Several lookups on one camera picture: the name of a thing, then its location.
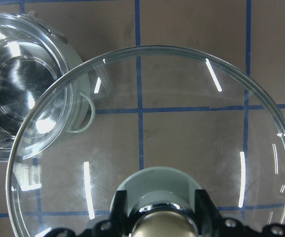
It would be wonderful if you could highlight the glass pot lid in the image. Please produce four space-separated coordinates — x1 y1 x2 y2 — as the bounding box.
6 46 285 237

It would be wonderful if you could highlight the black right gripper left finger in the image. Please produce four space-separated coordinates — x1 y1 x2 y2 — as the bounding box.
95 190 139 237

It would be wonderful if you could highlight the mint green cooking pot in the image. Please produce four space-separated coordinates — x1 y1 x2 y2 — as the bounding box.
0 11 95 162

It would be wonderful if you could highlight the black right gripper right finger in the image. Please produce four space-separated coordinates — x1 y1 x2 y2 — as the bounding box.
194 189 245 237

